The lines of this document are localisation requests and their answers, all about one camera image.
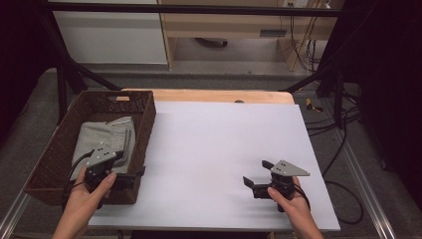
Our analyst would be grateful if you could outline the yellow and black tape piece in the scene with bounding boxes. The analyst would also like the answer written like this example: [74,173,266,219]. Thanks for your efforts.
[305,98,324,114]

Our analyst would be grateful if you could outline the dark curtain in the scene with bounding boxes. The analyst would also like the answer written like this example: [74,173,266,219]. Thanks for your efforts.
[0,0,59,147]
[326,0,422,213]

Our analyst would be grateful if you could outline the black floor cables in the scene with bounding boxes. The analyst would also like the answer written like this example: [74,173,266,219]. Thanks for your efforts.
[304,83,362,178]

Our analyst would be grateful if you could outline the person's left hand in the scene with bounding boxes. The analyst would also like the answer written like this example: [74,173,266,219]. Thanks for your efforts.
[62,165,117,221]

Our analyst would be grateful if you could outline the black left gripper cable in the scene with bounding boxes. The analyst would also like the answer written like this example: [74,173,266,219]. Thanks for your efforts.
[61,148,96,211]

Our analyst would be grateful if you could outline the grey pants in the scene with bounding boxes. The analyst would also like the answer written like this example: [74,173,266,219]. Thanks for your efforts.
[70,116,137,181]

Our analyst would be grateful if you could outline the hanging cable bundle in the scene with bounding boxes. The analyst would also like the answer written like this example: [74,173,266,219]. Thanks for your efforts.
[287,0,332,74]

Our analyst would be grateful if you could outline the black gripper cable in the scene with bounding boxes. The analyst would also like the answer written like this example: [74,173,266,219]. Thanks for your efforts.
[61,148,96,211]
[293,179,365,225]

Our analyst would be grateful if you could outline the wooden table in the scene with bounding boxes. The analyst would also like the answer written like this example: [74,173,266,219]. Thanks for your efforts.
[115,88,296,106]

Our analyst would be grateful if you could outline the white board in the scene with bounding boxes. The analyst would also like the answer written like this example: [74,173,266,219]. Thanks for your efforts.
[88,101,342,233]

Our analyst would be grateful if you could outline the black metal frame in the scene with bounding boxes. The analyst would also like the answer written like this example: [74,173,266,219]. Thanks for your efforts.
[35,0,363,128]

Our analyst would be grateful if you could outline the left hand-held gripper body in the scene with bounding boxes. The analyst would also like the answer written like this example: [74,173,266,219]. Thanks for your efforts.
[83,146,118,194]

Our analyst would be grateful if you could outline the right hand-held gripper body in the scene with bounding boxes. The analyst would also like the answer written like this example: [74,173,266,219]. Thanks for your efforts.
[252,159,312,213]

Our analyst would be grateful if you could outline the aluminium rail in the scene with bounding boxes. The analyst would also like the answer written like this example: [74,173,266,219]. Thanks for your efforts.
[0,189,32,239]
[322,99,400,239]

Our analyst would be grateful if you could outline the brown woven basket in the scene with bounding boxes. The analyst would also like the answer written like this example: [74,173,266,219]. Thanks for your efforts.
[23,90,157,206]

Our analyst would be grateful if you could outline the light wooden desk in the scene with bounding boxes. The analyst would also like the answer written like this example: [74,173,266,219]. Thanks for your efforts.
[157,0,346,73]

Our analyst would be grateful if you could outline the person's right hand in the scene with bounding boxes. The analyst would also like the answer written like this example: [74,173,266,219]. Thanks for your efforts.
[266,176,312,223]

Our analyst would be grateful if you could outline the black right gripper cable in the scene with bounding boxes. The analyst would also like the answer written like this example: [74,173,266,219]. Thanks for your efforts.
[293,179,365,225]

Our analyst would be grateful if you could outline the white cabinet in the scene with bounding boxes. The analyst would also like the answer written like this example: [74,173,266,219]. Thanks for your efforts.
[49,0,169,66]

